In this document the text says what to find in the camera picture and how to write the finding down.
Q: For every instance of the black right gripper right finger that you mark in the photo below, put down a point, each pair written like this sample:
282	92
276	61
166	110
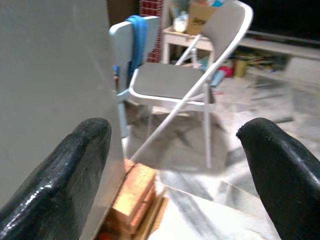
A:
287	180

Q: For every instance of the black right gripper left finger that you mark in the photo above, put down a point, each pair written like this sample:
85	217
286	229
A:
62	185

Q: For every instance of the grey fridge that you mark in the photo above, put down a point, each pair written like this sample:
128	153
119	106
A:
50	62

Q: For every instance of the orange wooden block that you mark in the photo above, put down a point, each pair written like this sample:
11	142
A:
135	187

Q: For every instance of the light wooden board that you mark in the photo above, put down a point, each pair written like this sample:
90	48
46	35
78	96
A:
152	217

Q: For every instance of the gold can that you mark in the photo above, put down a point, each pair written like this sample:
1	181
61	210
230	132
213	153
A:
240	67

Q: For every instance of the blue bottle pink cap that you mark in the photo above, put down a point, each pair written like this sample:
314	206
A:
220	76

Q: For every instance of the white TV stand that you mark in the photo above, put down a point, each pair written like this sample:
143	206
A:
275	47

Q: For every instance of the grey folding chair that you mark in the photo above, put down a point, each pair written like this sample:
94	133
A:
165	80

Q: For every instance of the light blue wooden chair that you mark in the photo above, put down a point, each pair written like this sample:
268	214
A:
120	37

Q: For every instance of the black television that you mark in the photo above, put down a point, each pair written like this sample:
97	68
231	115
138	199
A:
287	15

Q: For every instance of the blue cloth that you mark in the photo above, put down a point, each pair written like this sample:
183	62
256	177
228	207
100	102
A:
138	37

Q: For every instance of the red lattice panel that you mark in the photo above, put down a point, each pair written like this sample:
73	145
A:
151	27

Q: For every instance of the white side table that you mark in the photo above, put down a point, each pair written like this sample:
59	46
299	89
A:
175	37

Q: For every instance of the cardboard box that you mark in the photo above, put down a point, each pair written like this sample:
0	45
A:
197	17

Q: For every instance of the white plastic bottle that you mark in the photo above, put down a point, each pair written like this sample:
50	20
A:
180	23

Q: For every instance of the blue packet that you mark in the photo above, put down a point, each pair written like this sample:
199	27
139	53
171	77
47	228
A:
213	3

